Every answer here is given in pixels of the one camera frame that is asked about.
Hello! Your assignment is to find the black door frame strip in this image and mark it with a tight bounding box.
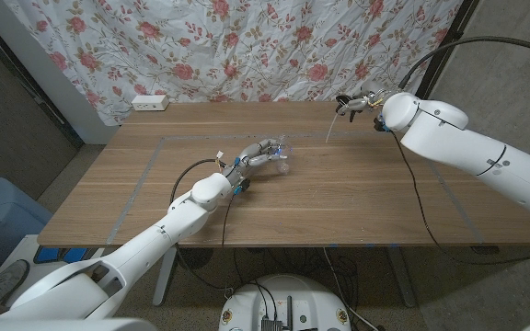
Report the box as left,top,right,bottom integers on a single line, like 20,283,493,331
0,11,85,149

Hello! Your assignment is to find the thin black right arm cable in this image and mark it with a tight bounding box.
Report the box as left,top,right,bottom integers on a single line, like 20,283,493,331
390,130,530,267

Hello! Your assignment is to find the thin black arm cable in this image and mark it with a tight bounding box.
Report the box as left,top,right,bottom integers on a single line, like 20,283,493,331
220,193,237,252
390,130,530,267

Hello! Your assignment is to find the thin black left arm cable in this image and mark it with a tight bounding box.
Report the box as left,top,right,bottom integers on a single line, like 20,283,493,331
220,193,237,252

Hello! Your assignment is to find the floral print curtain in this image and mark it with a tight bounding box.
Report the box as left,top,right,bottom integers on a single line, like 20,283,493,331
2,0,465,128

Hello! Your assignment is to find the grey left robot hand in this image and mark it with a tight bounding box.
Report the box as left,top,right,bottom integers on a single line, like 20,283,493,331
221,138,290,184

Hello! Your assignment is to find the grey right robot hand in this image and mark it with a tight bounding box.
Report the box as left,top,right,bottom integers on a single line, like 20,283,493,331
336,90,393,121

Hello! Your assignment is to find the black round floor fan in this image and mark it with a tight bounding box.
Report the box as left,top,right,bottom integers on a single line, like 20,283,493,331
176,247,214,271

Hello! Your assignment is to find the white floor platform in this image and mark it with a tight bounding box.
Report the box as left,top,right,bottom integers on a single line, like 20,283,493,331
0,234,105,304

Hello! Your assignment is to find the white power strip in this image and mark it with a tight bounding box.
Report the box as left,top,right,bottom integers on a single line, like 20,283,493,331
131,94,170,112

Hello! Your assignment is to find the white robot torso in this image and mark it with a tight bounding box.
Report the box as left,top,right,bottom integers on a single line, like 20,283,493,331
0,316,158,331

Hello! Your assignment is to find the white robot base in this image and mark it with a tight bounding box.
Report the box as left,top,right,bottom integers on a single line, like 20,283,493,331
218,274,352,331

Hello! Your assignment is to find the black sprayer head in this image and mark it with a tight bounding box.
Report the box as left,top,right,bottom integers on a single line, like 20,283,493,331
325,94,363,144

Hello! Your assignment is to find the black vertical post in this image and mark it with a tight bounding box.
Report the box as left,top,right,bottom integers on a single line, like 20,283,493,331
414,0,480,101

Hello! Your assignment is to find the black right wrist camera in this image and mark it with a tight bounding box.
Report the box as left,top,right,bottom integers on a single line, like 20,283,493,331
373,115,393,134

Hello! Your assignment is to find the grey shoe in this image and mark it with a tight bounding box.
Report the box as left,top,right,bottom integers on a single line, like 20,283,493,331
0,259,31,304

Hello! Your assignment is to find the grey table leg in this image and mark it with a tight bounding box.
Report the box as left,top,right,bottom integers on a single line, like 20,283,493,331
386,247,417,308

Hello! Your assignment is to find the clear plastic spray bottle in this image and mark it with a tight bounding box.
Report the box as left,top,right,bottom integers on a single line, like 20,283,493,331
273,134,292,175

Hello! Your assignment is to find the white table leg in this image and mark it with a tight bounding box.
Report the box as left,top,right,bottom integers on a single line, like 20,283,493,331
152,247,179,308

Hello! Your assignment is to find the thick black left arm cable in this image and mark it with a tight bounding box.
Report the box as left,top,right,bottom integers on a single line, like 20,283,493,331
168,158,232,291

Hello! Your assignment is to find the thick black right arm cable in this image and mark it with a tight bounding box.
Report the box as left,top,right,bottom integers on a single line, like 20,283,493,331
397,35,530,91

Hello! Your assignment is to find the blue storage bin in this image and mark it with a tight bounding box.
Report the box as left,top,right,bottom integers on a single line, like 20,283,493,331
0,177,54,266

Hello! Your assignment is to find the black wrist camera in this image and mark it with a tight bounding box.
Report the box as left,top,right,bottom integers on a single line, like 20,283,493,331
232,177,252,197
373,115,393,134

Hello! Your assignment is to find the white floor cable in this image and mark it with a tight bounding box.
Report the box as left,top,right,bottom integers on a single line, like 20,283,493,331
322,247,379,331

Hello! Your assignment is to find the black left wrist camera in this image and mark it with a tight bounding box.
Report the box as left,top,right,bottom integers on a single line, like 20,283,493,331
232,177,252,197

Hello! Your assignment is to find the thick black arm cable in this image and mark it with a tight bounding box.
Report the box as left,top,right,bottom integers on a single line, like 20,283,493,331
397,35,530,91
168,158,232,291

